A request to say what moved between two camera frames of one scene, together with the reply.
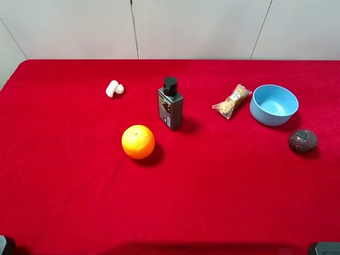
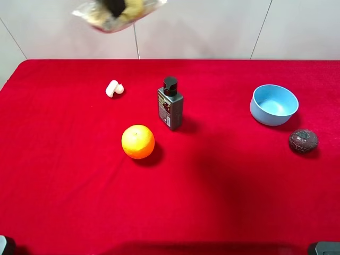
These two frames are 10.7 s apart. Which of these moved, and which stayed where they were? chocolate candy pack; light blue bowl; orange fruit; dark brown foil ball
Moved: chocolate candy pack
Stayed: dark brown foil ball; orange fruit; light blue bowl
